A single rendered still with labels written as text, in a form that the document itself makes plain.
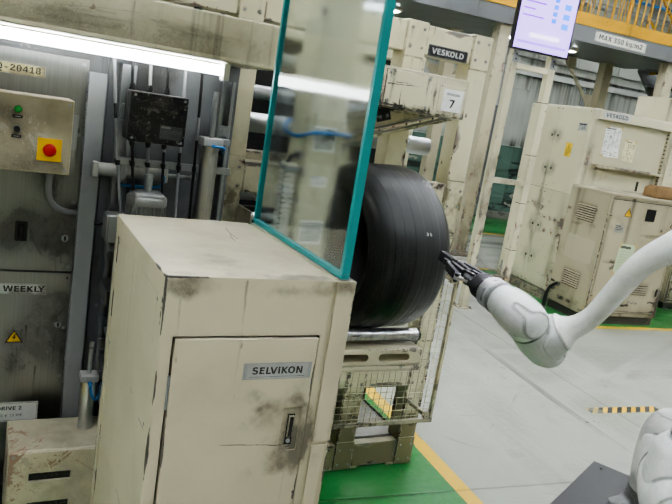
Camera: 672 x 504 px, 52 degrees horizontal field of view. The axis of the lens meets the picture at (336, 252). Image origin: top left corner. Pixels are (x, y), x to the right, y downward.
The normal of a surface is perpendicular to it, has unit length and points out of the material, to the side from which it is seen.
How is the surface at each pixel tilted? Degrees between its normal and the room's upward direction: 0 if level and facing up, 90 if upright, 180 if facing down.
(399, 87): 90
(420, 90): 90
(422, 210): 52
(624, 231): 90
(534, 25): 90
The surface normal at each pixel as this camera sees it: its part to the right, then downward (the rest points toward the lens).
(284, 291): 0.43, 0.25
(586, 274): -0.92, -0.07
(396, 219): 0.26, -0.26
